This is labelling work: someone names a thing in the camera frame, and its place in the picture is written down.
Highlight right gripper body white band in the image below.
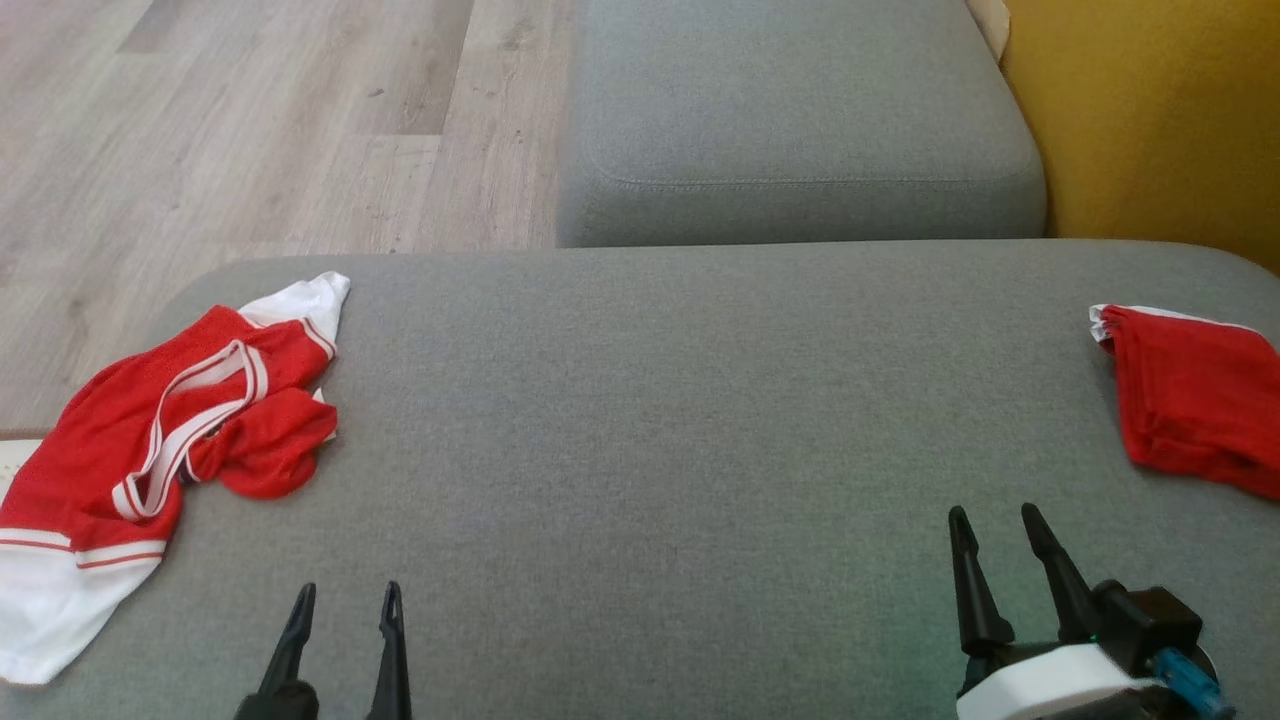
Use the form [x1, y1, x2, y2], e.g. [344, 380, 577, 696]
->
[955, 638, 1173, 720]

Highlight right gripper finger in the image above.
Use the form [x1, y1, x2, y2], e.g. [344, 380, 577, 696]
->
[947, 506, 1017, 659]
[1020, 502, 1103, 647]

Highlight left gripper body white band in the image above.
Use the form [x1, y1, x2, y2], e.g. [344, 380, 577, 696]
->
[234, 680, 321, 720]

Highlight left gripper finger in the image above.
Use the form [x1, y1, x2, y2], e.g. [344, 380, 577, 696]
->
[258, 583, 319, 694]
[365, 581, 414, 720]

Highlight red basketball shorts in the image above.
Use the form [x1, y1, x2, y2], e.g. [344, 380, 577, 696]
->
[1088, 303, 1280, 501]

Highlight red and white basketball jersey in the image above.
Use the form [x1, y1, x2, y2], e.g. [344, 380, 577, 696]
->
[0, 271, 352, 687]

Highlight grey sofa seat cushion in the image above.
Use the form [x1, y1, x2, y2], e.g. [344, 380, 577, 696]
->
[0, 240, 1280, 720]

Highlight yellow cushion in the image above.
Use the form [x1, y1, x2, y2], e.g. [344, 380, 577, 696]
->
[1000, 0, 1280, 277]

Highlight grey sofa chaise cushion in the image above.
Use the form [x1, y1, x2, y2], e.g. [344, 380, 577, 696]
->
[555, 0, 1049, 249]

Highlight beige fabric corner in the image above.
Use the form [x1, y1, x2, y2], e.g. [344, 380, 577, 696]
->
[964, 0, 1012, 62]

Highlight blue cable connector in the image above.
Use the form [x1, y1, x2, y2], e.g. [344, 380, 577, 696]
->
[1150, 648, 1239, 720]

